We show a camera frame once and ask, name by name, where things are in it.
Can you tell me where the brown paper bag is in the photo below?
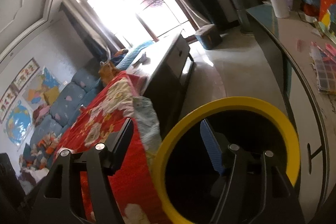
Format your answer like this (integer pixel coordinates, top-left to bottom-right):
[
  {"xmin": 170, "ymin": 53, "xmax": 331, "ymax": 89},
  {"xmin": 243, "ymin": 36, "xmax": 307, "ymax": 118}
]
[{"xmin": 98, "ymin": 61, "xmax": 120, "ymax": 86}]

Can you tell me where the yellow rimmed black trash bin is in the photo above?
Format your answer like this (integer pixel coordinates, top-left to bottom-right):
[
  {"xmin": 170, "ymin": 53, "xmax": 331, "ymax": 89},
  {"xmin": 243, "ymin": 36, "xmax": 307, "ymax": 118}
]
[{"xmin": 153, "ymin": 97, "xmax": 304, "ymax": 223}]

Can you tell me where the colourful painting canvas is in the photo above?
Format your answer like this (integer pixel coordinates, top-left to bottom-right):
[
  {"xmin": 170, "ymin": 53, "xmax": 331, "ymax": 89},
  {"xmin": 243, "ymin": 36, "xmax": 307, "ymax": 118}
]
[{"xmin": 318, "ymin": 0, "xmax": 335, "ymax": 42}]

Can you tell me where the blue storage stool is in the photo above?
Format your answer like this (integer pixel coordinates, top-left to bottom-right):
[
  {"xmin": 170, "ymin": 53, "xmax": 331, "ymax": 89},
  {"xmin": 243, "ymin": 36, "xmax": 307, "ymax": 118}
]
[{"xmin": 195, "ymin": 24, "xmax": 222, "ymax": 50}]

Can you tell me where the yellow cushion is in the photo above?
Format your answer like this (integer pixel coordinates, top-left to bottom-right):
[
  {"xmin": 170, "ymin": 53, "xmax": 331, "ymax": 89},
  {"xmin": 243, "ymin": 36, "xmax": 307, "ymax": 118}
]
[{"xmin": 44, "ymin": 86, "xmax": 60, "ymax": 106}]

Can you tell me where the blue sofa with hearts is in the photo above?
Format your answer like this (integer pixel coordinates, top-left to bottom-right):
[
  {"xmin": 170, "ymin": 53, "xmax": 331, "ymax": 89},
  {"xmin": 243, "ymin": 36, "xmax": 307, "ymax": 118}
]
[{"xmin": 19, "ymin": 66, "xmax": 104, "ymax": 169}]

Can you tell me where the pile of clothes on sofa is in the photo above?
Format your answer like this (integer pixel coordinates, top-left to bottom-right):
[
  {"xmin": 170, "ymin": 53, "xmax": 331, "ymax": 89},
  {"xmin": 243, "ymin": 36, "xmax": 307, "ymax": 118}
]
[{"xmin": 19, "ymin": 132, "xmax": 61, "ymax": 170}]

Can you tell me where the dark coffee table with drawers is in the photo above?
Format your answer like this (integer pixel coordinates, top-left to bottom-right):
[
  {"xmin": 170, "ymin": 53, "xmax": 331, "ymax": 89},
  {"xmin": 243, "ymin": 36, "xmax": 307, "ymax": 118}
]
[{"xmin": 126, "ymin": 31, "xmax": 194, "ymax": 138}]

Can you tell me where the colourful bead organizer box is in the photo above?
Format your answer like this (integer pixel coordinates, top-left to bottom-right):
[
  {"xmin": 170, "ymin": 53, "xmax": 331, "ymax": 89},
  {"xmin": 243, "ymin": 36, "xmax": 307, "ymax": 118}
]
[{"xmin": 310, "ymin": 42, "xmax": 335, "ymax": 94}]

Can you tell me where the china map poster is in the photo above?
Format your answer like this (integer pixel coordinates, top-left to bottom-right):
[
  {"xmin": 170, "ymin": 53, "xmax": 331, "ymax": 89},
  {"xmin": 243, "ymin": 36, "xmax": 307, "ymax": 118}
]
[{"xmin": 23, "ymin": 67, "xmax": 61, "ymax": 109}]

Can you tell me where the world map poster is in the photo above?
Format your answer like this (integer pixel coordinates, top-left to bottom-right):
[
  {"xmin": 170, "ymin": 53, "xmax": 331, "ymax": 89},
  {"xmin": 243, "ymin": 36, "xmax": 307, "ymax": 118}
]
[{"xmin": 5, "ymin": 100, "xmax": 32, "ymax": 147}]

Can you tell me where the framed calligraphy scroll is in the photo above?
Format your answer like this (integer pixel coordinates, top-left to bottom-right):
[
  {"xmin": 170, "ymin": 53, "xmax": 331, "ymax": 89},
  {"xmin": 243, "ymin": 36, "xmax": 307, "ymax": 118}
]
[{"xmin": 12, "ymin": 58, "xmax": 40, "ymax": 92}]

